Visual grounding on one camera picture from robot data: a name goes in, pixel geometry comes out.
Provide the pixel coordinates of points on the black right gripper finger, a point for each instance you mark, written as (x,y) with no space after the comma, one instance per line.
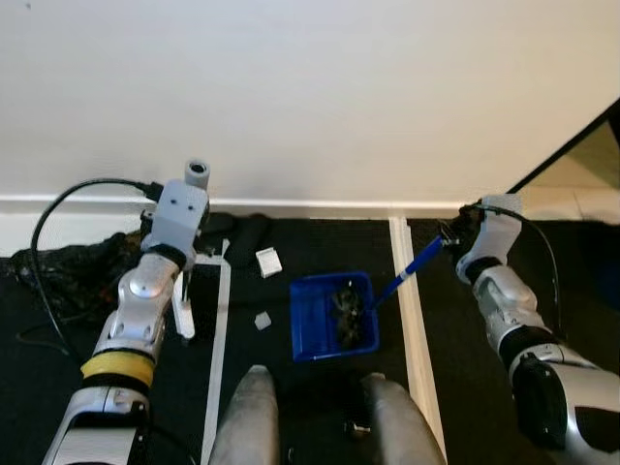
(449,235)

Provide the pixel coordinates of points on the white broom stick grey cap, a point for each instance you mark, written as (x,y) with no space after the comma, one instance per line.
(198,174)

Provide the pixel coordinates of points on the blue dustpan with black grip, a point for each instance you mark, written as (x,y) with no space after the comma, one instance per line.
(310,329)

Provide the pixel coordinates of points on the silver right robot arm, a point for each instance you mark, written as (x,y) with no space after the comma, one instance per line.
(542,387)

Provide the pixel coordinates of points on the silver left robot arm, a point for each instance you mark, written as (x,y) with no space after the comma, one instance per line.
(145,291)

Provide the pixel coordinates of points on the black floor mat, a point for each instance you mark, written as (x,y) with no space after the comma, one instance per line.
(581,271)

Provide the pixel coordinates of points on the short white tape strip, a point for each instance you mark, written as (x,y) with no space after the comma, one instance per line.
(208,259)

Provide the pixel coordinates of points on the black flat object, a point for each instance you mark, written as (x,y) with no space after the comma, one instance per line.
(218,225)

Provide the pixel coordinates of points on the large white paper piece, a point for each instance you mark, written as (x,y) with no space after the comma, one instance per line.
(269,263)

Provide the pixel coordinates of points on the long wide white tape strip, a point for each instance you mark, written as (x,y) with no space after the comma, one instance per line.
(412,320)

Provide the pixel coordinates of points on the small white paper scrap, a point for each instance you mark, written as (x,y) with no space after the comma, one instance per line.
(263,320)

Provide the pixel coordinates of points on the white baseboard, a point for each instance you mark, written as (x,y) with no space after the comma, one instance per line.
(291,205)

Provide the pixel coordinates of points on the long thin white tape strip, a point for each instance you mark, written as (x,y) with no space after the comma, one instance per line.
(215,368)

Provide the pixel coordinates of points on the dark debris pile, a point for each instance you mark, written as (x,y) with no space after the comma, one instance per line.
(347,310)

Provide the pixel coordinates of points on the grey left robot leg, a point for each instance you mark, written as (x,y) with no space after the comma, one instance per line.
(247,426)

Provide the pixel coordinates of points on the grey robot leg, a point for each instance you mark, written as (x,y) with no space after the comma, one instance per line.
(247,426)
(397,426)

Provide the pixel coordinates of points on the grey right robot leg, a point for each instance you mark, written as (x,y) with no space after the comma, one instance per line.
(397,426)

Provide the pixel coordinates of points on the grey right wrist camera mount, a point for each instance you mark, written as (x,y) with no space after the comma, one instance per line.
(496,232)

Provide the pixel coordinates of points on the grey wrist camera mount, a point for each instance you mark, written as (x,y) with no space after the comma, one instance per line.
(179,218)
(496,232)

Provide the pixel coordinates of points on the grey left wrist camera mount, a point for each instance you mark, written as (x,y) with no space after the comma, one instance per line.
(179,218)

